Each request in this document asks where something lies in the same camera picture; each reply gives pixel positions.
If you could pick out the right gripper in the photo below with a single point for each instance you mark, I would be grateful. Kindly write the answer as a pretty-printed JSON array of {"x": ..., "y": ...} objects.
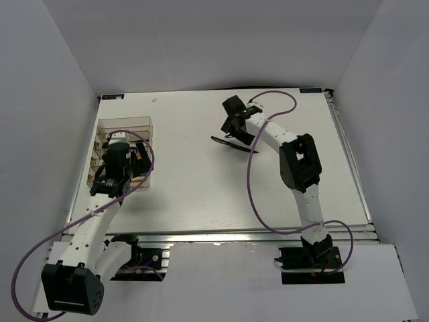
[{"x": 228, "y": 127}]

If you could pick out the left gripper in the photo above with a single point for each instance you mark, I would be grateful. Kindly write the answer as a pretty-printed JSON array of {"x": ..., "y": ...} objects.
[{"x": 143, "y": 164}]

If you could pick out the black knife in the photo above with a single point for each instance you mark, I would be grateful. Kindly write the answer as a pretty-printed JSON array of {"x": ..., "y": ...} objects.
[{"x": 230, "y": 144}]

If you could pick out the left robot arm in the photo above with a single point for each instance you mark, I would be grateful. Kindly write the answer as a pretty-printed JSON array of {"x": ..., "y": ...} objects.
[{"x": 76, "y": 282}]

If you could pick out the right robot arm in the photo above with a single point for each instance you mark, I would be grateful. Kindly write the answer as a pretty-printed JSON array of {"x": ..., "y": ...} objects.
[{"x": 300, "y": 168}]

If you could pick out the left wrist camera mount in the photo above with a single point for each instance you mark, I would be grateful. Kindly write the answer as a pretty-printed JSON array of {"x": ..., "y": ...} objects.
[{"x": 117, "y": 137}]

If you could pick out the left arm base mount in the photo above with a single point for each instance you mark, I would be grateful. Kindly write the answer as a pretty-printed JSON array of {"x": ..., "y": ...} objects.
[{"x": 144, "y": 265}]

